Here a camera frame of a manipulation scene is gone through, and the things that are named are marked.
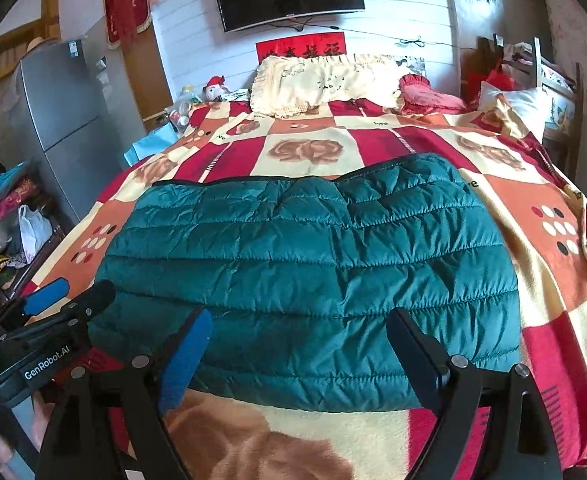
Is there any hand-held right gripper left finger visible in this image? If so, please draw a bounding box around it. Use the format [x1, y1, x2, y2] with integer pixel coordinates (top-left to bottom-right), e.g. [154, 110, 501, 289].
[36, 308, 214, 480]

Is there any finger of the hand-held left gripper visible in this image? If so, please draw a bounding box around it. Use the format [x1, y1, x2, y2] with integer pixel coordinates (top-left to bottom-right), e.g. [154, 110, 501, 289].
[0, 277, 71, 333]
[58, 281, 116, 323]

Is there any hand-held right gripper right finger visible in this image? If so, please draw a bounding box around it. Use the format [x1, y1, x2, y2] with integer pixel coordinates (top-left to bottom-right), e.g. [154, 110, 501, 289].
[387, 307, 564, 480]

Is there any teal quilted puffer jacket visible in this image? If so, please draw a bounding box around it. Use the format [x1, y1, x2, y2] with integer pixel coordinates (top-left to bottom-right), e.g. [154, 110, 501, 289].
[89, 152, 524, 413]

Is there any white plastic bag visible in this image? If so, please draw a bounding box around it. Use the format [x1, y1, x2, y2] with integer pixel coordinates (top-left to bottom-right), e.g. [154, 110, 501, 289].
[18, 205, 54, 261]

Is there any blue plastic basket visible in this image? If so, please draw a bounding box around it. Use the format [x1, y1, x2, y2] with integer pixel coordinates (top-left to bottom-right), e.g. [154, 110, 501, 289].
[0, 160, 36, 221]

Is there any red and cream printed blanket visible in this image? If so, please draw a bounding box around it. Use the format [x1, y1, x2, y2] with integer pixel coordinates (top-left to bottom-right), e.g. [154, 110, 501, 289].
[18, 97, 587, 480]

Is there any light blue bag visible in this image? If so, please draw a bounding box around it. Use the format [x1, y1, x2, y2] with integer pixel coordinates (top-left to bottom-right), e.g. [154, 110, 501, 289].
[123, 127, 179, 167]

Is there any grey refrigerator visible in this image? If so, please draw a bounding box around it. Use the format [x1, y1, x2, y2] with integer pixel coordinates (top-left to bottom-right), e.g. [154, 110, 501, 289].
[16, 37, 146, 221]

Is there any clear plastic bottle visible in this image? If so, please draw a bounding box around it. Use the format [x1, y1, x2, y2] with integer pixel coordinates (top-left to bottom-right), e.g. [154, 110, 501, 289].
[166, 85, 196, 133]

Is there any red and white plush toy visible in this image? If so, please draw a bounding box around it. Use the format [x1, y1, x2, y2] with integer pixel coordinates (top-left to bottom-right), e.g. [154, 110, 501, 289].
[202, 76, 230, 102]

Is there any red ruffled cushion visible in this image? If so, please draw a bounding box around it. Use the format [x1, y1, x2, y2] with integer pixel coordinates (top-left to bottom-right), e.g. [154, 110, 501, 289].
[398, 74, 469, 115]

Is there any white pillow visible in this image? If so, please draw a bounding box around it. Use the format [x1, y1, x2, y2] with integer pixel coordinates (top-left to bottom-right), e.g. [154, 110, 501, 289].
[478, 80, 554, 143]

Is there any cream fringed pillow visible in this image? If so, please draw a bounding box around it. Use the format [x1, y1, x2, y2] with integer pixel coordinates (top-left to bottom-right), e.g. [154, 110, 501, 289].
[250, 54, 409, 118]

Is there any wooden chair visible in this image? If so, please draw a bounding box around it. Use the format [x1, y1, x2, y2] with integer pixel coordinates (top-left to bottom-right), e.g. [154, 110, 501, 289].
[476, 35, 584, 171]

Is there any red knot wall decoration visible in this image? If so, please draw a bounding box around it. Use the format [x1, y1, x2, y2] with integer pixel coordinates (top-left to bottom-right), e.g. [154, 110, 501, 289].
[98, 0, 154, 51]

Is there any black wall cable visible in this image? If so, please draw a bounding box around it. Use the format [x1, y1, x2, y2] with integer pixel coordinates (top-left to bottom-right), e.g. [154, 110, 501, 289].
[398, 35, 459, 51]

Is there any red wall banner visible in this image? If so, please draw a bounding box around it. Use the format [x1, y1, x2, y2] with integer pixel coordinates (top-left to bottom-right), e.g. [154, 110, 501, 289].
[256, 31, 347, 63]

